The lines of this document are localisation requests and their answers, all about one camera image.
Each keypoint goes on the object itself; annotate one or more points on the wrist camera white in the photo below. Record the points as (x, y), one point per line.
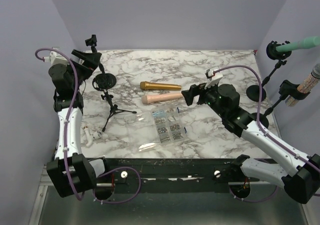
(213, 77)
(55, 58)

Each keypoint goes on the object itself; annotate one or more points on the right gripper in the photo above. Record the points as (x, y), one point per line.
(195, 90)

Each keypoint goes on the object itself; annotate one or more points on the black stand holding teal mic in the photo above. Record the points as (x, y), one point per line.
(265, 82)

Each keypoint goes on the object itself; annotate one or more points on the white plastic faucet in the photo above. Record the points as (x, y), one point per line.
(91, 137)

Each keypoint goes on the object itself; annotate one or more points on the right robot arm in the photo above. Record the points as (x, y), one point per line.
(294, 171)

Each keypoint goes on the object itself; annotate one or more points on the black stand holding glitter mic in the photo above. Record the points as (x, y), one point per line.
(286, 90)

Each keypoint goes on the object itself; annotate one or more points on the pink microphone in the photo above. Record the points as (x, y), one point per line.
(148, 99)

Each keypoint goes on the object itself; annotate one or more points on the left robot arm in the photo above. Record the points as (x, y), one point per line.
(70, 172)

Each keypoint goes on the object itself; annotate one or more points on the teal microphone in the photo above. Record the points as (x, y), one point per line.
(306, 43)

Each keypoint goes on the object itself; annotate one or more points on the glitter microphone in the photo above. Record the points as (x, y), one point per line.
(303, 90)

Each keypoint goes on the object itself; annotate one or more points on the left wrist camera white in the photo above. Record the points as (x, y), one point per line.
(55, 58)

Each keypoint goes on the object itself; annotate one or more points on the black tripod mic stand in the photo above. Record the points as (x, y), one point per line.
(102, 83)

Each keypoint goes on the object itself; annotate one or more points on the gold microphone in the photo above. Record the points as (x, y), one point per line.
(145, 85)

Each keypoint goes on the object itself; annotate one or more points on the clear plastic screw box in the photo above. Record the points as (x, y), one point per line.
(159, 127)

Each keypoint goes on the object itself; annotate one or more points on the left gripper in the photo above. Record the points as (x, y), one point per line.
(90, 63)

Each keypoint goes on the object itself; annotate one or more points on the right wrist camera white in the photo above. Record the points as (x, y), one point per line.
(213, 77)

